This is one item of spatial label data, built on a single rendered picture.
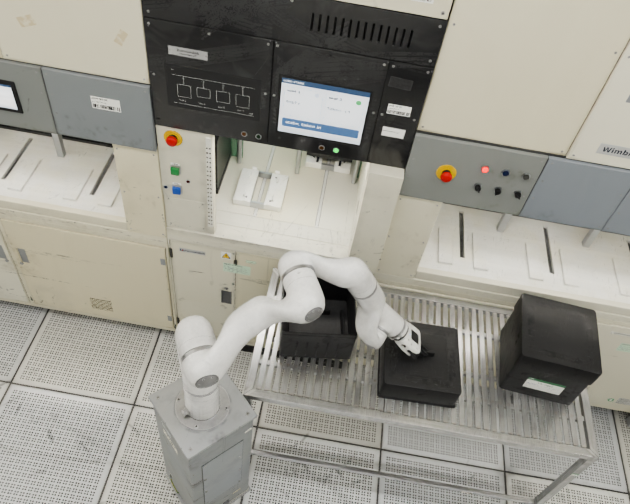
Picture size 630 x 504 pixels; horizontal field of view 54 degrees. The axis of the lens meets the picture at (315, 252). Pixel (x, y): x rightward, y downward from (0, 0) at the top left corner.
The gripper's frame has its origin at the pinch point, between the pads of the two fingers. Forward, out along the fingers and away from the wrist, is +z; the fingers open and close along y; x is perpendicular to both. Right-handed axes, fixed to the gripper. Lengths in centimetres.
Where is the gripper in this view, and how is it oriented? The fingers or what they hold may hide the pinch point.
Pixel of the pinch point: (421, 351)
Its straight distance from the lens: 232.7
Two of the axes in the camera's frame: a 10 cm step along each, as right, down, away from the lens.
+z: 6.2, 5.6, 5.5
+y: 1.0, -7.5, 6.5
